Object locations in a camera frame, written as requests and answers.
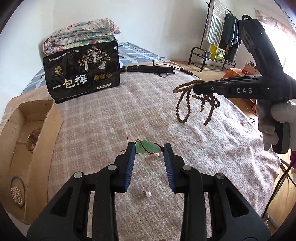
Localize striped hanging towel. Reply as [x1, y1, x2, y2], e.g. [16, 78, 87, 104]
[204, 1, 226, 46]

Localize folded floral quilt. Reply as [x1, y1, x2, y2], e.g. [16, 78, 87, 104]
[43, 18, 121, 55]

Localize yellow box on rack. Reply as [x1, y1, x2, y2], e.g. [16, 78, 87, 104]
[210, 45, 225, 62]

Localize jade pendant red cord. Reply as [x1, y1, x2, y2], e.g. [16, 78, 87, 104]
[120, 133, 165, 156]

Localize right hand white glove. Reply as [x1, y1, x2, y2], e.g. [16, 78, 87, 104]
[256, 100, 295, 152]

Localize open cardboard box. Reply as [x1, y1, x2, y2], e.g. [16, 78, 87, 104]
[1, 100, 62, 225]

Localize black clothes rack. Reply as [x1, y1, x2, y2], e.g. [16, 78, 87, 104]
[188, 1, 236, 72]

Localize brown wooden bead necklace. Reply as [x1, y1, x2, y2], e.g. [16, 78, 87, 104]
[172, 79, 221, 126]

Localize black folded selfie stick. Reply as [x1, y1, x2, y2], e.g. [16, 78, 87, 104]
[126, 65, 175, 78]

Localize pink plaid blanket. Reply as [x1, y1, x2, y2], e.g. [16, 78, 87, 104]
[48, 73, 279, 240]

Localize dark blue bangle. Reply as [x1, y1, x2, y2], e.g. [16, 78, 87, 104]
[11, 176, 26, 208]

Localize dark hanging clothes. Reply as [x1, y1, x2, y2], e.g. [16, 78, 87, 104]
[219, 13, 239, 63]

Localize orange cloth covered box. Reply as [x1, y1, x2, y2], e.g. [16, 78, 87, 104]
[223, 61, 260, 79]

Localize pearl necklace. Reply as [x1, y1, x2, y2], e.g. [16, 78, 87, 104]
[10, 186, 24, 205]

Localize black snack bag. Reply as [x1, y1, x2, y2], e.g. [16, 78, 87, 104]
[43, 41, 120, 103]

